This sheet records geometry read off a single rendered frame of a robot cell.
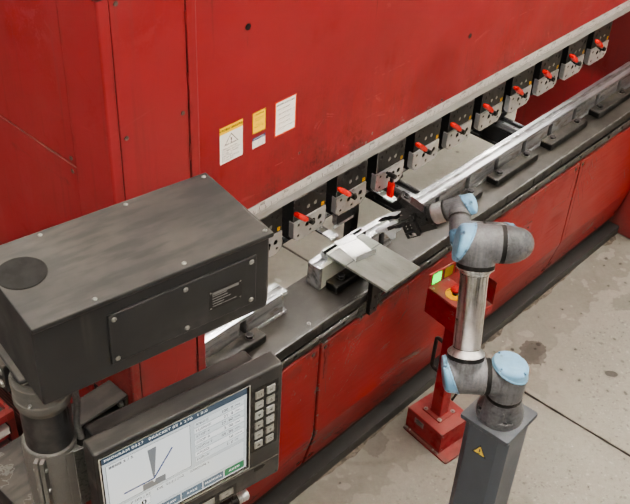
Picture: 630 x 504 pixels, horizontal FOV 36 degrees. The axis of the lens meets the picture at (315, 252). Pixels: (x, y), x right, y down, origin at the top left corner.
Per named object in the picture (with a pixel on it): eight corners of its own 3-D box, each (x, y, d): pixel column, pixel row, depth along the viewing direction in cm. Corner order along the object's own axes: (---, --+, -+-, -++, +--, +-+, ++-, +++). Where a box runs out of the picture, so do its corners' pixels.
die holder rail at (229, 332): (172, 386, 302) (171, 364, 296) (160, 376, 305) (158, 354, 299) (286, 311, 331) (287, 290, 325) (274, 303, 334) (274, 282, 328)
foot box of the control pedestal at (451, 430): (445, 465, 394) (449, 445, 387) (402, 427, 409) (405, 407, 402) (479, 442, 405) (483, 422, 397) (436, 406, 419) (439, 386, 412)
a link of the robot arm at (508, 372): (526, 407, 302) (534, 376, 294) (482, 404, 302) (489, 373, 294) (521, 379, 312) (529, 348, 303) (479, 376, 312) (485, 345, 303)
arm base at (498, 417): (532, 413, 314) (538, 391, 308) (506, 439, 305) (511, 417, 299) (492, 388, 321) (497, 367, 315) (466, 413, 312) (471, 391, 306)
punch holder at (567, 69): (562, 82, 407) (570, 45, 397) (544, 74, 411) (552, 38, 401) (580, 70, 416) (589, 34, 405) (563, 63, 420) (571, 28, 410)
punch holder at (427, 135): (411, 172, 347) (416, 132, 337) (392, 163, 352) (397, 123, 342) (436, 157, 356) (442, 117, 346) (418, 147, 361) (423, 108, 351)
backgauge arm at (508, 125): (523, 159, 440) (529, 132, 431) (412, 105, 473) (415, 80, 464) (533, 152, 444) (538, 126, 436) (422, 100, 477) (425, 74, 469)
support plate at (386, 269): (386, 293, 324) (386, 290, 323) (327, 256, 337) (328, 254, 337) (420, 269, 334) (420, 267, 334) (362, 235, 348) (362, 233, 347)
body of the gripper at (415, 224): (405, 240, 344) (437, 231, 339) (395, 220, 340) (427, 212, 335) (409, 227, 350) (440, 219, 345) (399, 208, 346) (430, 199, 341)
